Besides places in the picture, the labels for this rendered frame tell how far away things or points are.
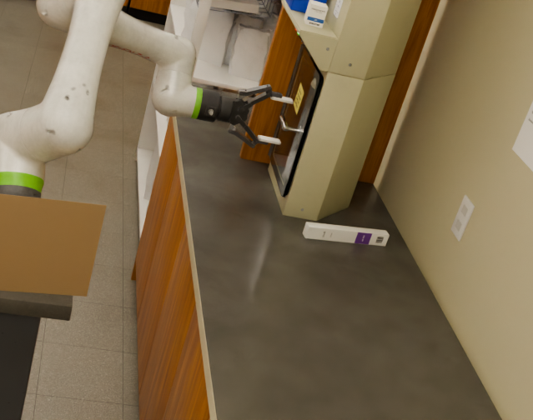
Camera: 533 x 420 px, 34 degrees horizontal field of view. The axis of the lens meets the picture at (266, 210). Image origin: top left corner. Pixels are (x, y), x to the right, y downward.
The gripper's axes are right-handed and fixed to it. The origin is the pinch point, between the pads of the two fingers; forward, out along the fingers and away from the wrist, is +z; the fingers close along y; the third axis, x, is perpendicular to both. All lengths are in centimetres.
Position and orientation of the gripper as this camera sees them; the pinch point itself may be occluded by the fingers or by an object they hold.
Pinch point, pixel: (283, 121)
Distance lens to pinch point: 267.8
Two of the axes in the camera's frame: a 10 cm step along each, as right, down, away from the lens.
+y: 2.7, -8.6, -4.3
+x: -1.4, -4.7, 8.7
